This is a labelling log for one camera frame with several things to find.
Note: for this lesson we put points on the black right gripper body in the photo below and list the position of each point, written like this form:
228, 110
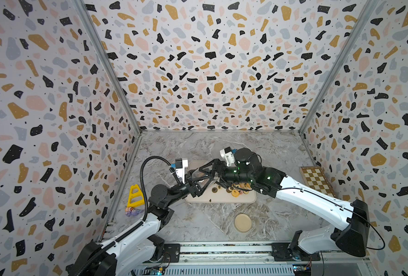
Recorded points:
229, 175

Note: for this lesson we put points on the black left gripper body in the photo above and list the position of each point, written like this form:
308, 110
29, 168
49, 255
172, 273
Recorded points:
184, 191

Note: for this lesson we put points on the yellow flower cookie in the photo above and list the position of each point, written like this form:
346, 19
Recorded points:
235, 193

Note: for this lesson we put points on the beige round jar lid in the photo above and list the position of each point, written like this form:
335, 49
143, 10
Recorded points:
242, 223

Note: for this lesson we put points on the jar with beige lid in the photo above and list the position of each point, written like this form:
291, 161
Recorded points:
197, 177

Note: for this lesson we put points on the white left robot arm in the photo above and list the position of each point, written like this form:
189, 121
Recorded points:
139, 245

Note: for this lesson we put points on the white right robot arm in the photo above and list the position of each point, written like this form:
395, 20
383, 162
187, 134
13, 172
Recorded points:
348, 227

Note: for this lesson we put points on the beige plastic tray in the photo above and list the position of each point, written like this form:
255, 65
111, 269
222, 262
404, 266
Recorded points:
223, 196

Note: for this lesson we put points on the yellow plastic triangle toy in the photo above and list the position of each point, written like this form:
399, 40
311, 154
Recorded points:
136, 197

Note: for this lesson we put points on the small colourful wrapped toy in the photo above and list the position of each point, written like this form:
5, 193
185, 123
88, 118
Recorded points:
133, 212

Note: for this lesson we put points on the wooden chessboard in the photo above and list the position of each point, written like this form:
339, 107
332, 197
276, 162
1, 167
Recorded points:
314, 177

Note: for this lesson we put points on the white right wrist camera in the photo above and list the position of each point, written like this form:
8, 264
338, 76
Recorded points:
228, 156

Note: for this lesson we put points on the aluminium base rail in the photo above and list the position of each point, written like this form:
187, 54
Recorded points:
250, 258

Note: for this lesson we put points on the metal corner post left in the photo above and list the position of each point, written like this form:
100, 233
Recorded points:
102, 55

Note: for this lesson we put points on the metal corner post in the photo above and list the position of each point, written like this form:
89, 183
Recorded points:
364, 16
102, 55

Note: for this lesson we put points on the metal corner post right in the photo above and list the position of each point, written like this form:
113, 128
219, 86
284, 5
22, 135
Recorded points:
364, 16

